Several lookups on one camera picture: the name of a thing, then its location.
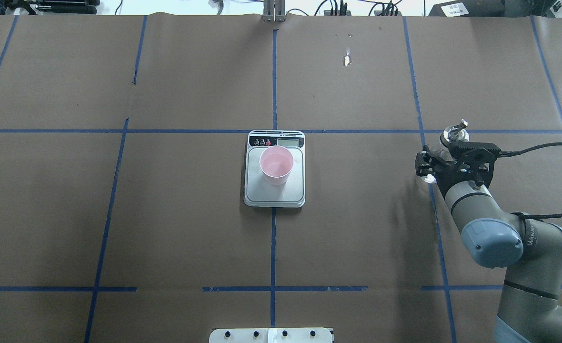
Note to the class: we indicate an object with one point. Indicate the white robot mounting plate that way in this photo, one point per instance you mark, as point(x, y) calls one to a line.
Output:
point(272, 335)

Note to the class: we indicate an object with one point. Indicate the pink plastic cup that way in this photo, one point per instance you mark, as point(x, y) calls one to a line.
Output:
point(276, 163)

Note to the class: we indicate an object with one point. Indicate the aluminium frame post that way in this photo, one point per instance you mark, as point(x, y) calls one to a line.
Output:
point(274, 10)

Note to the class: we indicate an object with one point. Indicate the black box white label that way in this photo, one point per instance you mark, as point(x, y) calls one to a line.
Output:
point(490, 8)

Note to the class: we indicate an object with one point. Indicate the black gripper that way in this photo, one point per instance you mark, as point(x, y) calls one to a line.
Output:
point(454, 177)

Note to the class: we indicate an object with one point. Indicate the glass sauce bottle metal spout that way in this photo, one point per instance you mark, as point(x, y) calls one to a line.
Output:
point(450, 140)

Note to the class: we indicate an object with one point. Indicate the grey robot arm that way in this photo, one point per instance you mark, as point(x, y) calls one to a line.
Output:
point(529, 248)

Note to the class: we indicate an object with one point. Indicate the silver kitchen scale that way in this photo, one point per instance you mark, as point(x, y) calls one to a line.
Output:
point(257, 191)

